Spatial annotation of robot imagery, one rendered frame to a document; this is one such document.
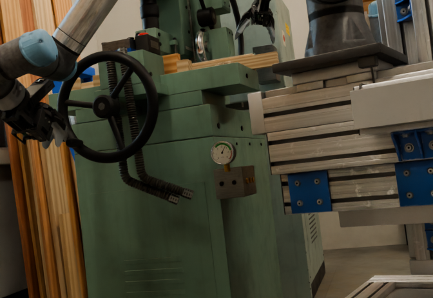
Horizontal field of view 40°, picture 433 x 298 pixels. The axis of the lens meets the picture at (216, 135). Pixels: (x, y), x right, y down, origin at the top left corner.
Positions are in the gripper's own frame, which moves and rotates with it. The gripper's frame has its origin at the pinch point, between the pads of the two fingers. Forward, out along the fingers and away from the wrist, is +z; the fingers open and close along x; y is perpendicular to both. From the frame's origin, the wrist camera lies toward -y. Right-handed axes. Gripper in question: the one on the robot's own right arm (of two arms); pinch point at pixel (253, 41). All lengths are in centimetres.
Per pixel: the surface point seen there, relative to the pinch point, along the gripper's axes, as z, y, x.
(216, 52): -5.7, 30.8, -18.7
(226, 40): -9.9, 30.3, -15.8
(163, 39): -10, 36, -37
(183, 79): -9, 62, -32
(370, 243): 160, -81, 122
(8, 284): 158, -29, -99
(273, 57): -15, 54, -6
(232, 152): 1, 83, -19
